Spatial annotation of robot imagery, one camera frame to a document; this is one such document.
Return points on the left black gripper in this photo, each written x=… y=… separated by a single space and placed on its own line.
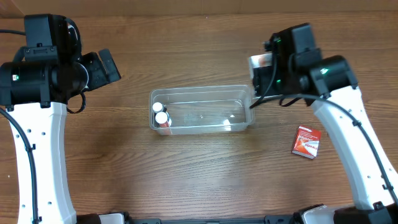
x=93 y=80

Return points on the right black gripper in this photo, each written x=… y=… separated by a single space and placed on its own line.
x=266 y=77

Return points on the white blue plaster box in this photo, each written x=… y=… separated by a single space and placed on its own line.
x=259 y=61

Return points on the black bottle white cap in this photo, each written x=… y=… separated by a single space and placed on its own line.
x=158 y=107

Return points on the orange tube white cap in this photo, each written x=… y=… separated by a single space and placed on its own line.
x=164 y=122

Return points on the red orange medicine box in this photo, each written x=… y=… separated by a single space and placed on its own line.
x=306 y=142

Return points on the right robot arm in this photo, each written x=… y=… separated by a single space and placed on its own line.
x=293 y=68

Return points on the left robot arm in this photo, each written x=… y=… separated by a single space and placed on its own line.
x=35 y=89

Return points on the clear plastic container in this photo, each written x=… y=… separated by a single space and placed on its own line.
x=204 y=109

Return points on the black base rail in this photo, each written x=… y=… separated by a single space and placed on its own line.
x=217 y=221

